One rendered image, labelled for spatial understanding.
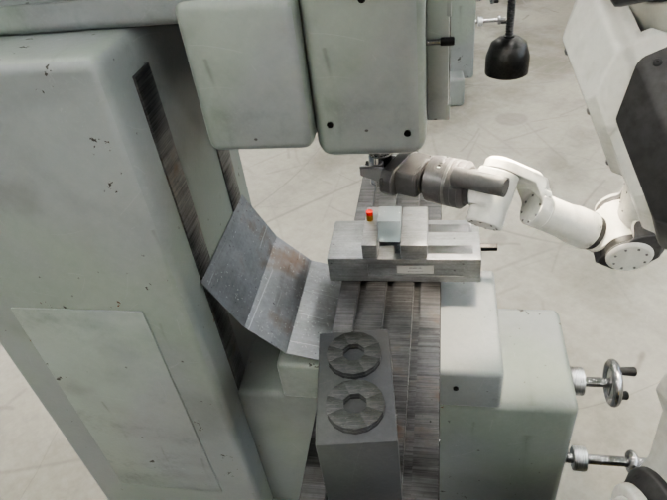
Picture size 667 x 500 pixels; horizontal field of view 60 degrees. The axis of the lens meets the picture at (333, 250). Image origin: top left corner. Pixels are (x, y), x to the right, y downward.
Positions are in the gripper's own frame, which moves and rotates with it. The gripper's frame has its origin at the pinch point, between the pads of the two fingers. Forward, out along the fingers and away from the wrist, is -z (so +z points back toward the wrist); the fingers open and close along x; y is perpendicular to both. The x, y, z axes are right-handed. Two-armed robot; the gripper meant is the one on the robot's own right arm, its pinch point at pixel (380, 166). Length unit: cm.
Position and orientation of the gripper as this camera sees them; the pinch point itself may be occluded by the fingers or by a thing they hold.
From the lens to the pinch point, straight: 115.6
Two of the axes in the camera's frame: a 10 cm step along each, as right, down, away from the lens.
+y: 1.2, 7.8, 6.2
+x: -5.5, 5.7, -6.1
